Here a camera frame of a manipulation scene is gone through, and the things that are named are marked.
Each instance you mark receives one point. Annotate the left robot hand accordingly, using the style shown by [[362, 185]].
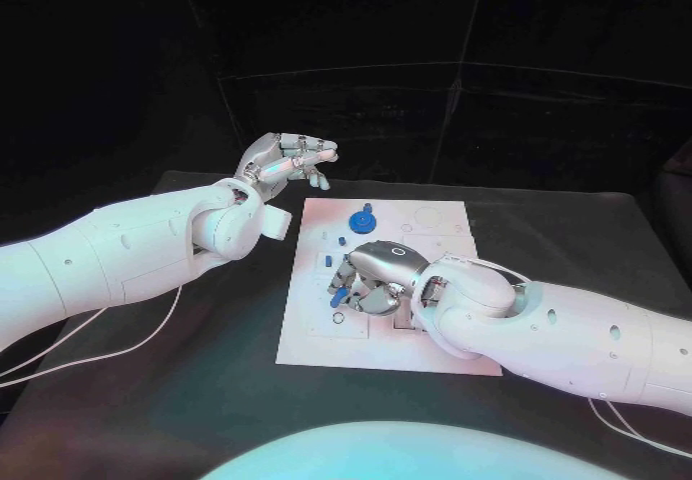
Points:
[[281, 161]]

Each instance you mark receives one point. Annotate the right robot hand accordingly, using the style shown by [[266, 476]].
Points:
[[380, 273]]

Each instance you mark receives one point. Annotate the blue cylinder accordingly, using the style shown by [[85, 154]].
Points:
[[338, 296]]

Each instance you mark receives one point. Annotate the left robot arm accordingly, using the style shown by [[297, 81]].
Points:
[[108, 247]]

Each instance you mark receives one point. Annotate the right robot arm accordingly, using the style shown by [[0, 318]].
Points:
[[566, 330]]

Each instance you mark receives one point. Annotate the white task board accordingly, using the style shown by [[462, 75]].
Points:
[[324, 337]]

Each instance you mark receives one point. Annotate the blue gear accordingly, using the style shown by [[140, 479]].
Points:
[[362, 222]]

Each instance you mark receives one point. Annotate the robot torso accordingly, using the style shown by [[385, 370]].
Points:
[[411, 453]]

